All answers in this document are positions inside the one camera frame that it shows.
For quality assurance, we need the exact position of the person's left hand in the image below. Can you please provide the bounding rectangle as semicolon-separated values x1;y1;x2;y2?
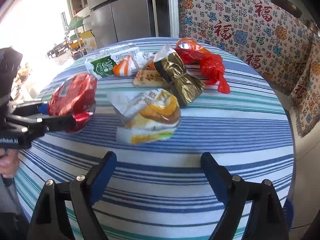
0;149;20;178

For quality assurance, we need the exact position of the green plastic basket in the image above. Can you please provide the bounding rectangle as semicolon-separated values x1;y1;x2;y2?
66;16;85;30

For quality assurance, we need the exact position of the beige packet with red print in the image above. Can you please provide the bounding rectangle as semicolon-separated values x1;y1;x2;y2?
132;69;173;89

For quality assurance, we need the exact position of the metal shelf rack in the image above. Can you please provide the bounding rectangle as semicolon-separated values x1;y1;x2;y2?
61;12;88;55

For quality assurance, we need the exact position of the red plastic bag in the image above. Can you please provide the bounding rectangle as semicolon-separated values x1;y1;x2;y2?
175;49;230;94

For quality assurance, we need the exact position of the yellow cardboard box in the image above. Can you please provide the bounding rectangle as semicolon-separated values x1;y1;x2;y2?
80;31;98;52

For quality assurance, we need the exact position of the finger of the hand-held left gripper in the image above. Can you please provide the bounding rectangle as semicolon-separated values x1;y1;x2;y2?
10;99;50;115
5;114;77;140

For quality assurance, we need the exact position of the white crumpled wrapper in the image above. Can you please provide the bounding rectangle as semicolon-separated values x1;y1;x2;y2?
130;51;156;70

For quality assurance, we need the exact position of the orange white snack packet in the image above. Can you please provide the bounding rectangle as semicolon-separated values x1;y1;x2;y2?
112;54;140;77

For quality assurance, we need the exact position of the gold foil wrapper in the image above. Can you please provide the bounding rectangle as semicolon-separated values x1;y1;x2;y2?
153;44;205;108

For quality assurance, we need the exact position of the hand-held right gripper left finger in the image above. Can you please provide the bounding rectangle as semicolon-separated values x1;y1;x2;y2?
26;151;117;240

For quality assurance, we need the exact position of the blue striped tablecloth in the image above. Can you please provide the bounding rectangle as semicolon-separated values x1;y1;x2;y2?
14;38;297;240

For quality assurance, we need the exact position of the silver refrigerator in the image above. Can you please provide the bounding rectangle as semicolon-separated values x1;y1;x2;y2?
85;0;160;49

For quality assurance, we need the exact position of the small steel pan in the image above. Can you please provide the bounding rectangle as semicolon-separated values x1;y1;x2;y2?
304;19;320;37

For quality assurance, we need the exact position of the yellow white bread wrapper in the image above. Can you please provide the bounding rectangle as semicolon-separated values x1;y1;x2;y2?
106;88;182;145

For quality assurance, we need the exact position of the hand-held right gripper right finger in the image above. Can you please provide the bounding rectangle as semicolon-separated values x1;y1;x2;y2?
200;152;290;240

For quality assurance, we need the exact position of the printed blanket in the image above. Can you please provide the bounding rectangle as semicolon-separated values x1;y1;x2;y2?
176;0;320;138

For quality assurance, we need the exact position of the green white milk carton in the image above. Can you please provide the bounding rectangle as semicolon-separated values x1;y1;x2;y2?
85;43;140;80

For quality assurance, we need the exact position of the red foil snack packet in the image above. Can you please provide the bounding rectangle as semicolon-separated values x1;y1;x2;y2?
47;73;98;133

